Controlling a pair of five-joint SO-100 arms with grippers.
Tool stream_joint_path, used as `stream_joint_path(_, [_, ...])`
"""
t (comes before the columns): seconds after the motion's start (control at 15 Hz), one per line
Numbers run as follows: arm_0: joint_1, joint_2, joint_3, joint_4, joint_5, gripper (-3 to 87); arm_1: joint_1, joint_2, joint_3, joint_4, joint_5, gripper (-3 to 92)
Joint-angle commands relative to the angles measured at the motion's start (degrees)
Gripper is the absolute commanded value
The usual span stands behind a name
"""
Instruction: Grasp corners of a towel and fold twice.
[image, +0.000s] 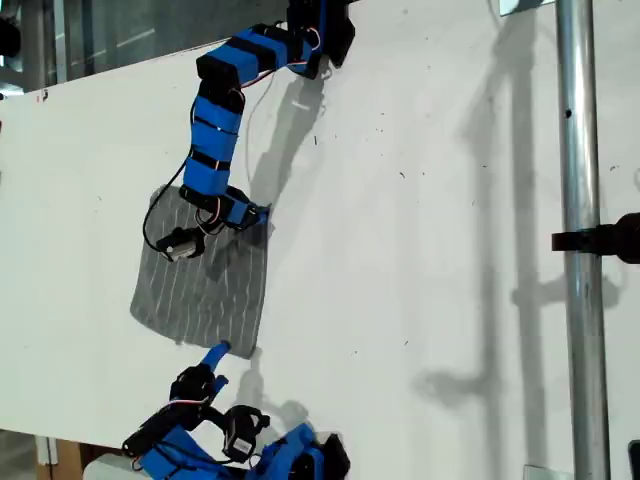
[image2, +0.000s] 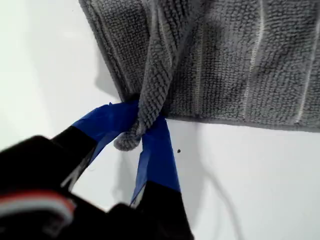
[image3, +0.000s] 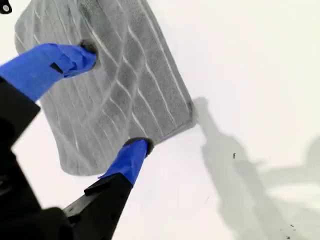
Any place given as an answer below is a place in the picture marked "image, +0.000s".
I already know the grey striped towel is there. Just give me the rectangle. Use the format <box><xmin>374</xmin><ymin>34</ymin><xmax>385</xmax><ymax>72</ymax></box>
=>
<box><xmin>129</xmin><ymin>184</ymin><xmax>275</xmax><ymax>361</ymax></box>

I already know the white box under table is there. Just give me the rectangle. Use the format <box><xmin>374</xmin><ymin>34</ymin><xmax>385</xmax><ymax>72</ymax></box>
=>
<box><xmin>82</xmin><ymin>452</ymin><xmax>151</xmax><ymax>480</ymax></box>

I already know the black round background object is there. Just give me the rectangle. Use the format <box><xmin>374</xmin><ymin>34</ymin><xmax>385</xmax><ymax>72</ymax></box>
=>
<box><xmin>0</xmin><ymin>17</ymin><xmax>22</xmax><ymax>59</ymax></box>

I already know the black clamp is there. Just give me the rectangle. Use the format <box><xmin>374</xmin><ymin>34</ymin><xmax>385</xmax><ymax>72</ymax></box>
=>
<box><xmin>551</xmin><ymin>212</ymin><xmax>640</xmax><ymax>265</ymax></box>

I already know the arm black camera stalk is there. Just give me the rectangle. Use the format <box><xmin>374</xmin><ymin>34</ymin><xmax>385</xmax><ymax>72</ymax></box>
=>
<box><xmin>189</xmin><ymin>219</ymin><xmax>226</xmax><ymax>251</ymax></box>
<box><xmin>199</xmin><ymin>405</ymin><xmax>232</xmax><ymax>432</ymax></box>

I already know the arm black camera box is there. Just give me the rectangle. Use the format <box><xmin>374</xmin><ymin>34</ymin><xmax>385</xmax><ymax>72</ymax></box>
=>
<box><xmin>221</xmin><ymin>404</ymin><xmax>272</xmax><ymax>464</ymax></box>
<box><xmin>156</xmin><ymin>227</ymin><xmax>205</xmax><ymax>263</ymax></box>

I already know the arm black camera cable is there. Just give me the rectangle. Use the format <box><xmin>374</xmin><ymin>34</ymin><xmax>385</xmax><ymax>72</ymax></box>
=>
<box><xmin>142</xmin><ymin>157</ymin><xmax>194</xmax><ymax>251</ymax></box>

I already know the steel post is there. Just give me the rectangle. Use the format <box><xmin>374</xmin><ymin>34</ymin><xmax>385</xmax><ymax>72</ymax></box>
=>
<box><xmin>553</xmin><ymin>0</ymin><xmax>612</xmax><ymax>480</ymax></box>

